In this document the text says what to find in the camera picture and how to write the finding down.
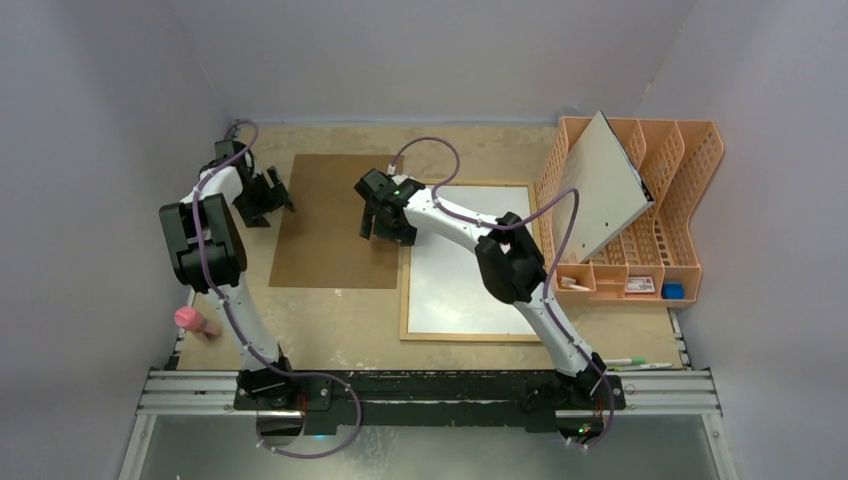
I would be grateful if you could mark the blue small block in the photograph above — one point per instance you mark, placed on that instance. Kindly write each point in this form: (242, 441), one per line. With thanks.
(673, 291)

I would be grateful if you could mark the pink bottle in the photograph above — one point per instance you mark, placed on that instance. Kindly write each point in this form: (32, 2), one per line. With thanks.
(191, 320)

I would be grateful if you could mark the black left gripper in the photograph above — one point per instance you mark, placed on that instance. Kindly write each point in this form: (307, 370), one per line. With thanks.
(275, 198)

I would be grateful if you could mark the cat and books photo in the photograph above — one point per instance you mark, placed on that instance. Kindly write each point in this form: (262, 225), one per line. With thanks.
(464, 265)

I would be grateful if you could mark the light wooden picture frame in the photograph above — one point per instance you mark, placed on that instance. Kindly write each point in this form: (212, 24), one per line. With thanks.
(470, 262)

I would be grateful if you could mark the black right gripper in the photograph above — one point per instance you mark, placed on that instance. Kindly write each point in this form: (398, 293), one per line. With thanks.
(382, 211)

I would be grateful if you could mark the small red white box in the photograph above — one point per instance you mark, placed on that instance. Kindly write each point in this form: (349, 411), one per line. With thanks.
(640, 285)

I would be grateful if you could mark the brown cardboard backing board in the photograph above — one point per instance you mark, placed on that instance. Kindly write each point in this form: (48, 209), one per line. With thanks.
(318, 244)

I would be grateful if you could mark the orange plastic desk organizer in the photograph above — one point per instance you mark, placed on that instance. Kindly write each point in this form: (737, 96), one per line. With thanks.
(627, 240)

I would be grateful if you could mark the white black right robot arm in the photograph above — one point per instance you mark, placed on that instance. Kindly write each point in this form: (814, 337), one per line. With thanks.
(511, 265)

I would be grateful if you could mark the aluminium rail base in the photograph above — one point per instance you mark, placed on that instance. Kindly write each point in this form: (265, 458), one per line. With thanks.
(534, 400)

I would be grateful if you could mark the grey white board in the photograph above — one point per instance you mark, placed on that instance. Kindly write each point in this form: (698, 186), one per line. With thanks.
(612, 193)

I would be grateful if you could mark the green capped marker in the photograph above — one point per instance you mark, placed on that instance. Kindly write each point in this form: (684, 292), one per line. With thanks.
(632, 361)

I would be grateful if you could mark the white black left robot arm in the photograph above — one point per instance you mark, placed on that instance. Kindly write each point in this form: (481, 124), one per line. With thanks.
(207, 253)

